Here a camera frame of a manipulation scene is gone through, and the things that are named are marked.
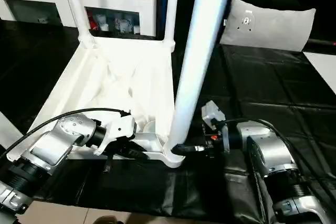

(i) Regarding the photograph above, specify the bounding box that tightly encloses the white plastic table top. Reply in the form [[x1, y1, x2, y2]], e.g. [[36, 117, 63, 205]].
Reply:
[[6, 37, 187, 168]]

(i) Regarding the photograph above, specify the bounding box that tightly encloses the black camera cable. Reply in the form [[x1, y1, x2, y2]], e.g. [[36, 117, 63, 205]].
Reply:
[[212, 118, 336, 209], [0, 107, 132, 159]]

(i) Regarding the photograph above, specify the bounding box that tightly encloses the black work mat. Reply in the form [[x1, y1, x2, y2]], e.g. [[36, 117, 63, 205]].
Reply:
[[0, 19, 336, 221]]

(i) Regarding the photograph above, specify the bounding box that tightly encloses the black speaker box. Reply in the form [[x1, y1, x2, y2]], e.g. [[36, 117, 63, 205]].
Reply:
[[156, 0, 232, 44]]

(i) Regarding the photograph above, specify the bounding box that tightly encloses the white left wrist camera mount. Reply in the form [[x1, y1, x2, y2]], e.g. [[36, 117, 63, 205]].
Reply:
[[96, 113, 138, 156]]

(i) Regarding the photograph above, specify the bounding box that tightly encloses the black left camera cable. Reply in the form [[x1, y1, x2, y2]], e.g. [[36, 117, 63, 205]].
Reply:
[[0, 107, 132, 159]]

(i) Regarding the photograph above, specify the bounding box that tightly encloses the white plastic table leg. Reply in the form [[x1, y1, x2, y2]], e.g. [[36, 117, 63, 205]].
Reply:
[[162, 0, 236, 156], [0, 111, 24, 152], [64, 0, 97, 49], [162, 0, 182, 49]]

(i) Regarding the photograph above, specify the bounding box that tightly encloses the black right camera cable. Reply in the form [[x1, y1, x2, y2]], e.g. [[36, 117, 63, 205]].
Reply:
[[212, 118, 336, 209]]

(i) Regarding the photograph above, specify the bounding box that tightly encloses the grey cushion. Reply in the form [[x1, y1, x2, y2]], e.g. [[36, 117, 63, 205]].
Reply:
[[219, 0, 317, 52]]

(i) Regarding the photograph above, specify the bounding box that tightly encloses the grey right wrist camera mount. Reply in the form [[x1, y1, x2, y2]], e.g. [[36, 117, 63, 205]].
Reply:
[[201, 100, 231, 154]]

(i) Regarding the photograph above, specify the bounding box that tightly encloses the white flat board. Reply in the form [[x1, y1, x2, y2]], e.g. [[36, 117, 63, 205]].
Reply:
[[304, 51, 336, 97]]

